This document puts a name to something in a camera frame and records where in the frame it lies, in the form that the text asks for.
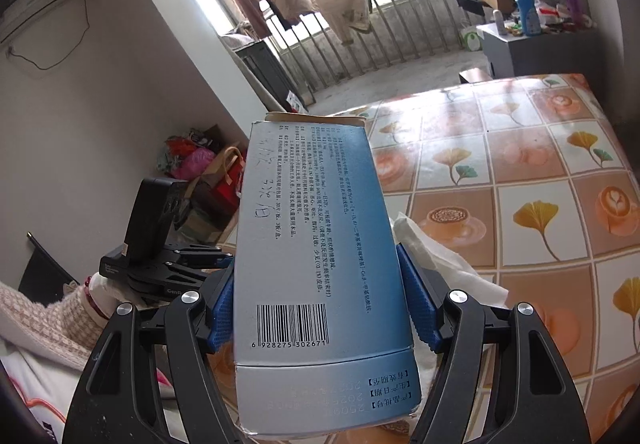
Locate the white tissue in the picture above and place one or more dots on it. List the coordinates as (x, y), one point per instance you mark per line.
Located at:
(450, 264)

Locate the white air conditioner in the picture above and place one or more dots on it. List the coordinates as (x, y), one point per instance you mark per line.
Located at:
(40, 3)

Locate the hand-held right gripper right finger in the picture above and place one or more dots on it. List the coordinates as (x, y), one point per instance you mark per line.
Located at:
(425, 304)

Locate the small white bottle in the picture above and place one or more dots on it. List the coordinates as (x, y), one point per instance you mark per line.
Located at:
(498, 22)

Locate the blue detergent bottle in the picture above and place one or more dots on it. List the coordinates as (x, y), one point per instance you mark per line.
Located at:
(528, 13)

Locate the person's white clothing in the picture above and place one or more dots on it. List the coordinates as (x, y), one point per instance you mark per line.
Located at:
(35, 399)

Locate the person's left forearm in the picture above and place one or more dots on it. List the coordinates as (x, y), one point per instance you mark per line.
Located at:
(45, 324)

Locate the clutter of small items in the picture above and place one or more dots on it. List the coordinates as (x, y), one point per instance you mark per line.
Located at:
(555, 16)

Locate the pink plastic bag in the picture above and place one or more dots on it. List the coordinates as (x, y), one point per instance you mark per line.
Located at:
(192, 163)

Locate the blue white cardboard box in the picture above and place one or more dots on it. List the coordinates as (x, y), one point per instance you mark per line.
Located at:
(310, 234)

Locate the black board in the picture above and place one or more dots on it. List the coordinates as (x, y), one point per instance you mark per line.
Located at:
(270, 73)

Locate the grey cabinet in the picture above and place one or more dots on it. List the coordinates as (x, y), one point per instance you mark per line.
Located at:
(540, 53)

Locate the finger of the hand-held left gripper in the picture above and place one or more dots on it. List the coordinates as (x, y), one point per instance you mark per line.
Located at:
(200, 258)

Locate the person's left hand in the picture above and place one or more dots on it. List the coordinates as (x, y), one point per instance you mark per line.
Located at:
(114, 296)

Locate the purple cup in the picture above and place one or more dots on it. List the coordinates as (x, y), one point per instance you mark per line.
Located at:
(573, 9)

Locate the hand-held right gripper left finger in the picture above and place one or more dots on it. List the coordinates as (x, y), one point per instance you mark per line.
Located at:
(222, 314)

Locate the black chair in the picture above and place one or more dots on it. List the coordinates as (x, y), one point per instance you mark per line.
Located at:
(45, 266)

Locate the brown paper bag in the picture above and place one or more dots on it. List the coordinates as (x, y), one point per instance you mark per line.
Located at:
(217, 194)

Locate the white green bag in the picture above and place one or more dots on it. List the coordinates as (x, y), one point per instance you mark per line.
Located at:
(470, 39)

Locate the metal balcony railing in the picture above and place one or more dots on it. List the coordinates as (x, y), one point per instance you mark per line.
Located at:
(400, 23)

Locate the beige hanging garment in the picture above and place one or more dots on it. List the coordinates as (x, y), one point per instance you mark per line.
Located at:
(347, 6)

